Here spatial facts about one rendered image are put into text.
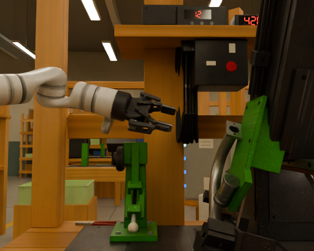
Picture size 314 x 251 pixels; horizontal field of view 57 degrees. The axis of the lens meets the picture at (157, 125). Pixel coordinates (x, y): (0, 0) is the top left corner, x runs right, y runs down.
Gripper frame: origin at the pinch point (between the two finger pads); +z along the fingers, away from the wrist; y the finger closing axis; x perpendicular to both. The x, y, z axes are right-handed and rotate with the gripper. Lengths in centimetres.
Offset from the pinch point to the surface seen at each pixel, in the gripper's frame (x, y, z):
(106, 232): 35.9, -15.7, -8.8
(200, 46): -6.8, 30.5, 4.2
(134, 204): 22.1, -12.7, -2.9
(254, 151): -4.3, -8.6, 20.4
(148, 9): -10.8, 39.2, -15.2
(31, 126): 741, 648, -457
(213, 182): 11.2, -7.2, 15.6
